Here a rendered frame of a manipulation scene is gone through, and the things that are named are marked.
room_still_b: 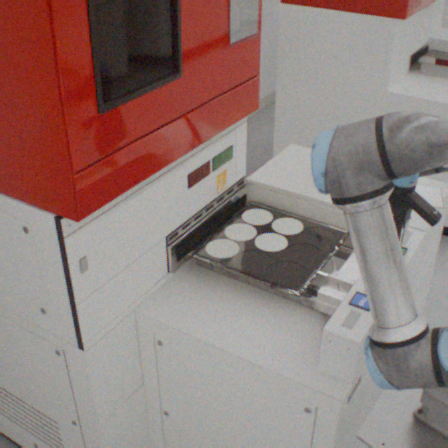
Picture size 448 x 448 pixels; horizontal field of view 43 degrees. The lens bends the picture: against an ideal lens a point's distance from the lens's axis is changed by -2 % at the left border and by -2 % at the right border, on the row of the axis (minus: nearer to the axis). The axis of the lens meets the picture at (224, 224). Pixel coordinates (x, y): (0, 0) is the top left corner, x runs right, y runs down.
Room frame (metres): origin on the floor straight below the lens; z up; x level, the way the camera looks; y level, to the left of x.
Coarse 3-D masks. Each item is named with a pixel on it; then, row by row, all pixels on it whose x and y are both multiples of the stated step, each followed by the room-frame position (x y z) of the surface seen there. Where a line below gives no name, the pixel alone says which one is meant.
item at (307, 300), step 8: (200, 264) 1.46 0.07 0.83; (208, 264) 1.45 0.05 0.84; (216, 272) 1.43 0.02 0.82; (224, 272) 1.42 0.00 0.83; (240, 280) 1.39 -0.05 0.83; (248, 280) 1.37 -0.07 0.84; (264, 288) 1.34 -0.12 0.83; (280, 296) 1.32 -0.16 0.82; (288, 296) 1.30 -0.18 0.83; (304, 296) 1.28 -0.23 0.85; (312, 296) 1.28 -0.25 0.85; (304, 304) 1.28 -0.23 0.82; (312, 304) 1.26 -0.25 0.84
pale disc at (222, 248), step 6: (216, 240) 1.49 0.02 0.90; (222, 240) 1.49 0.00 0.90; (228, 240) 1.49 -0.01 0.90; (210, 246) 1.46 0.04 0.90; (216, 246) 1.46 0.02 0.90; (222, 246) 1.46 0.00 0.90; (228, 246) 1.46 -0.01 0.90; (234, 246) 1.46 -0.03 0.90; (210, 252) 1.43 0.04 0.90; (216, 252) 1.43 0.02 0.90; (222, 252) 1.43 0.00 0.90; (228, 252) 1.43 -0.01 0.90; (234, 252) 1.43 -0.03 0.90
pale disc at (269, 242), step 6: (264, 234) 1.52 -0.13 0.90; (270, 234) 1.52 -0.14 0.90; (276, 234) 1.52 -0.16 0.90; (258, 240) 1.49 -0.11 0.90; (264, 240) 1.49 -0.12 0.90; (270, 240) 1.49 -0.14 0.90; (276, 240) 1.49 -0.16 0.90; (282, 240) 1.49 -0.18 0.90; (258, 246) 1.46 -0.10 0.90; (264, 246) 1.46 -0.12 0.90; (270, 246) 1.46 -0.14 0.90; (276, 246) 1.46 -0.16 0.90; (282, 246) 1.46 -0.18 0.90
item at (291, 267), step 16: (256, 208) 1.68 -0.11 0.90; (304, 224) 1.58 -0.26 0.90; (208, 240) 1.49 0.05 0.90; (288, 240) 1.49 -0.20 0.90; (304, 240) 1.49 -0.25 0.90; (320, 240) 1.49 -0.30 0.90; (336, 240) 1.49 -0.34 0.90; (208, 256) 1.40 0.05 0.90; (240, 256) 1.41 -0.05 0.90; (256, 256) 1.41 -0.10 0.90; (272, 256) 1.40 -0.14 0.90; (288, 256) 1.41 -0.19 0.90; (304, 256) 1.41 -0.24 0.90; (320, 256) 1.40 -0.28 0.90; (256, 272) 1.33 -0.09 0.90; (272, 272) 1.33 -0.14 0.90; (288, 272) 1.33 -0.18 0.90; (304, 272) 1.33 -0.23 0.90
